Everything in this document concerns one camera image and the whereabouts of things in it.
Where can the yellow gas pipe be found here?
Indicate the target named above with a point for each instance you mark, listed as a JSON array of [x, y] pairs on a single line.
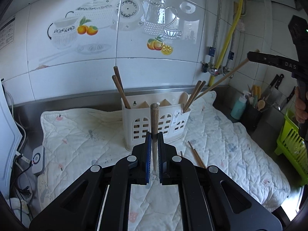
[[226, 43]]

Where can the teal dish soap bottle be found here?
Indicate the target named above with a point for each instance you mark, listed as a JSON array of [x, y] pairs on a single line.
[[239, 106]]

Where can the wall instruction sticker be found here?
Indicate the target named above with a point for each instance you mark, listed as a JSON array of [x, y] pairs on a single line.
[[7, 32]]

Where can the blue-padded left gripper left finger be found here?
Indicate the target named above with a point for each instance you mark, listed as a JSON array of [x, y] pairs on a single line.
[[99, 199]]

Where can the white countertop appliance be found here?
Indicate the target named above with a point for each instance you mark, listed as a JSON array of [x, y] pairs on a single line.
[[10, 138]]

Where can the small white round-button device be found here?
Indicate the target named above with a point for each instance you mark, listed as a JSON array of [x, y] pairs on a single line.
[[38, 160]]

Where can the white house-shaped utensil holder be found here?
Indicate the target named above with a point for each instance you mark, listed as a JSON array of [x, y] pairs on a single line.
[[136, 121]]

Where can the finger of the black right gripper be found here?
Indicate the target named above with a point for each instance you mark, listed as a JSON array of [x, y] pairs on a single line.
[[273, 60]]

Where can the lime green dish rack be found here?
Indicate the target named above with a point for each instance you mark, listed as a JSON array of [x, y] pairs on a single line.
[[293, 146]]

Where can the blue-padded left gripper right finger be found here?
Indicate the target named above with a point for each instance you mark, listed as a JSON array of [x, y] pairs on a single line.
[[209, 198]]

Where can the black-handled kitchen knives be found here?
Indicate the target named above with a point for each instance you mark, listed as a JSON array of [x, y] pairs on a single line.
[[272, 96]]

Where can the wooden chopstick curved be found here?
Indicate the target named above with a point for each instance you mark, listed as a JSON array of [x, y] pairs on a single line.
[[192, 95]]

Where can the wooden chopstick group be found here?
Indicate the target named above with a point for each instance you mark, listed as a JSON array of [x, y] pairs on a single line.
[[192, 149], [199, 159], [223, 78]]

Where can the wooden spoon in holder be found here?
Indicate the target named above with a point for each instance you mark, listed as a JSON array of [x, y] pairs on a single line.
[[183, 99]]

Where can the white quilted patterned mat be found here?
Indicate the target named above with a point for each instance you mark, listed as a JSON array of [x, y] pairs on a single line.
[[76, 139]]

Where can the person's hand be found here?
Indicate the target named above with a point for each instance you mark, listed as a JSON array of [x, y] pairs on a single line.
[[300, 113]]

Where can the metal water valves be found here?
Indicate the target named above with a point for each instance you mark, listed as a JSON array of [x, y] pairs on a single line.
[[222, 70]]

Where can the black utensil cup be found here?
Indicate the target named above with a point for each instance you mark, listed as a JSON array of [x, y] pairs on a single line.
[[255, 106]]

